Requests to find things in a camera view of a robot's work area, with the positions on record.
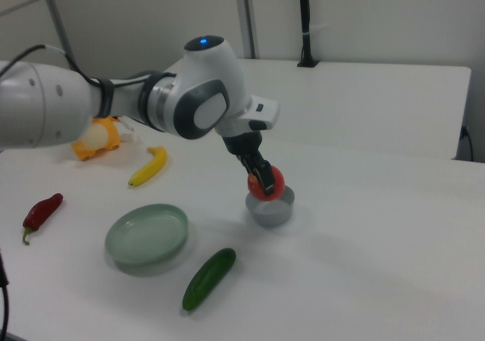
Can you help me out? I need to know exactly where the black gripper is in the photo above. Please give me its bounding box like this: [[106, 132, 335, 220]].
[[221, 128, 276, 197]]

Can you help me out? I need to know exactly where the red apple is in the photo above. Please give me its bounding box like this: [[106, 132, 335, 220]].
[[246, 165, 286, 202]]

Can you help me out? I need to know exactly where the grey bowl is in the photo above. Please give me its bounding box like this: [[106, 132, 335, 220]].
[[244, 184, 296, 228]]

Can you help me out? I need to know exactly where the yellow banana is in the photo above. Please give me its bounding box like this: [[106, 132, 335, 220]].
[[127, 145, 168, 189]]

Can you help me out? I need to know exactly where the green cucumber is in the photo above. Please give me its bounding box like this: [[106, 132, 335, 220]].
[[181, 247, 237, 312]]

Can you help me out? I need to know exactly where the pale green plate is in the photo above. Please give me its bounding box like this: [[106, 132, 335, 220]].
[[104, 203, 189, 269]]

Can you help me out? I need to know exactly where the orange plush toy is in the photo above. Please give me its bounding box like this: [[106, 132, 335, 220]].
[[71, 115, 141, 163]]

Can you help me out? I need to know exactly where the black pole with clamp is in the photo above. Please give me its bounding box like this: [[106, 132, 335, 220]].
[[296, 0, 321, 68]]

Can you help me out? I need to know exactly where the red chili pepper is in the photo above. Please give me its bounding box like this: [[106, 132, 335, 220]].
[[21, 192, 64, 246]]

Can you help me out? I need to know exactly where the grey partition post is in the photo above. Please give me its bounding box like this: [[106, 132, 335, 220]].
[[233, 0, 261, 60], [37, 0, 77, 66]]

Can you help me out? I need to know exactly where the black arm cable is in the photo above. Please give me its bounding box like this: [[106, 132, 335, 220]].
[[0, 44, 179, 92]]

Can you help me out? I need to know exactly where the black hanging cable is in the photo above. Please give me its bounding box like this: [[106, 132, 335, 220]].
[[0, 248, 11, 334]]

